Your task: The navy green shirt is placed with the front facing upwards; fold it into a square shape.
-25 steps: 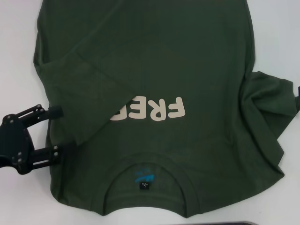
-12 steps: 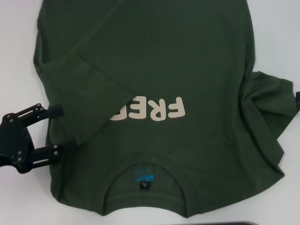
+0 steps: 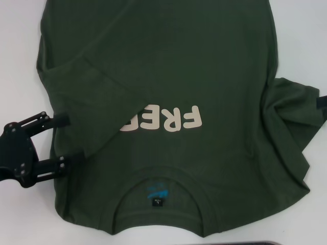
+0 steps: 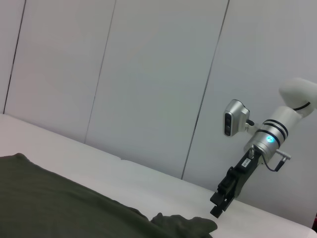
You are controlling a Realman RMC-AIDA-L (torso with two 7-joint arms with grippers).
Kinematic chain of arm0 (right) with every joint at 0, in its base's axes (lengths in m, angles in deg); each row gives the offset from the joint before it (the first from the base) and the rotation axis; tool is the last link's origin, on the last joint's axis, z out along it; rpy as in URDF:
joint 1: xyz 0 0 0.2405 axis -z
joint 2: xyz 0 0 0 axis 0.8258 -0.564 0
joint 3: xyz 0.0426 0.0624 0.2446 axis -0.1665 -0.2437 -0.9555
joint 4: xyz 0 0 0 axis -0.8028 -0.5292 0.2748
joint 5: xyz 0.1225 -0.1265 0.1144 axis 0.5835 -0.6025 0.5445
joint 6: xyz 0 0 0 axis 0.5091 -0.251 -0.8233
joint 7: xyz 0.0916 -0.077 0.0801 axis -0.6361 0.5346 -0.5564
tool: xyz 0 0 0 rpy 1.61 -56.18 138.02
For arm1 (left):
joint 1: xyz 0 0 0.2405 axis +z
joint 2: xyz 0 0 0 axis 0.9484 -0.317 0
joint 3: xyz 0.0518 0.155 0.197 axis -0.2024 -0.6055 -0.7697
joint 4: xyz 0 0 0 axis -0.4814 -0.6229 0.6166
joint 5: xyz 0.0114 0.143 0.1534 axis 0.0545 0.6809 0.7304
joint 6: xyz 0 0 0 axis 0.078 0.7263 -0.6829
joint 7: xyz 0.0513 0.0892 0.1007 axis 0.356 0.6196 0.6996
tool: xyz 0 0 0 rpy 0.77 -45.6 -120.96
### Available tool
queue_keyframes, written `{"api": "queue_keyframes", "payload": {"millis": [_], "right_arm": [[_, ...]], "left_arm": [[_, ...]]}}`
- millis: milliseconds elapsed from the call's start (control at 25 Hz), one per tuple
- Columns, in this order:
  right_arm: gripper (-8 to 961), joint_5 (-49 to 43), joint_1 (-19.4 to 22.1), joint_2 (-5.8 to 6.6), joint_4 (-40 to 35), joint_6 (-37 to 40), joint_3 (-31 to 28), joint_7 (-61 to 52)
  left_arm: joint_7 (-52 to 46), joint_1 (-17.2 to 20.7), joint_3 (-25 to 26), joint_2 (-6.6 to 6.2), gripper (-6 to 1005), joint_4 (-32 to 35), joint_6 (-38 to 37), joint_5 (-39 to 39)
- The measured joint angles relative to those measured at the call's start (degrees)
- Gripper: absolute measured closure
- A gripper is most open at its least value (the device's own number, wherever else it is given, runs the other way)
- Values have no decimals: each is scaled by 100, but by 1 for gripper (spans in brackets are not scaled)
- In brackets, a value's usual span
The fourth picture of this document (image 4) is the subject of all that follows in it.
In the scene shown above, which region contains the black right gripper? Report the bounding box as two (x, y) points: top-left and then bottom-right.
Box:
(210, 151), (264, 219)

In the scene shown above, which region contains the dark green FREE! t-shirt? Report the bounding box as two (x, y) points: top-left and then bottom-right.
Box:
(0, 153), (218, 238)

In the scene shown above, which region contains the right gripper connector cable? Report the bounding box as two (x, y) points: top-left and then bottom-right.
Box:
(261, 148), (293, 172)

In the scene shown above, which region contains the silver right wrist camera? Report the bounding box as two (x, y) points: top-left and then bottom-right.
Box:
(223, 99), (251, 137)

